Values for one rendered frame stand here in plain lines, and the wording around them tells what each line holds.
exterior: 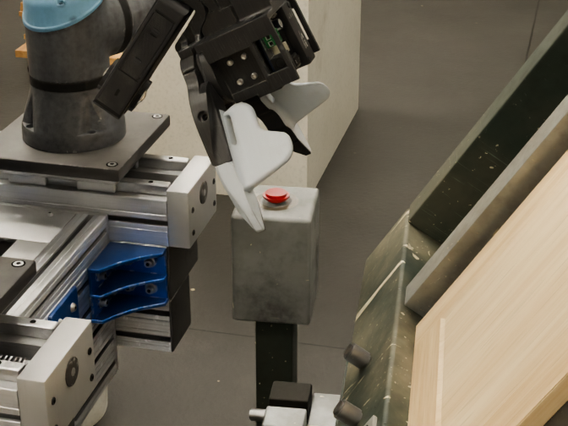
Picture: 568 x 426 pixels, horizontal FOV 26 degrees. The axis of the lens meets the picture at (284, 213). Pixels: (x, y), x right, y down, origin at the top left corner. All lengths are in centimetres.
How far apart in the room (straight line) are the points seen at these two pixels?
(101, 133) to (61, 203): 12
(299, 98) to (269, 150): 12
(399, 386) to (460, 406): 17
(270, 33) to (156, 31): 9
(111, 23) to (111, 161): 20
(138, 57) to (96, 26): 83
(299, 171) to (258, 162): 312
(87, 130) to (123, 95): 85
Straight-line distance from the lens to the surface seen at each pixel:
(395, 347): 155
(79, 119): 177
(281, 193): 185
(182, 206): 175
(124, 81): 94
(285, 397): 170
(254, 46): 88
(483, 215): 158
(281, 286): 186
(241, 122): 89
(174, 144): 409
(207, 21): 91
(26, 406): 137
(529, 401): 118
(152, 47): 92
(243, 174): 88
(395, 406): 145
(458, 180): 182
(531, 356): 124
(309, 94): 98
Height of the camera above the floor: 172
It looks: 26 degrees down
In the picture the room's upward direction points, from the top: straight up
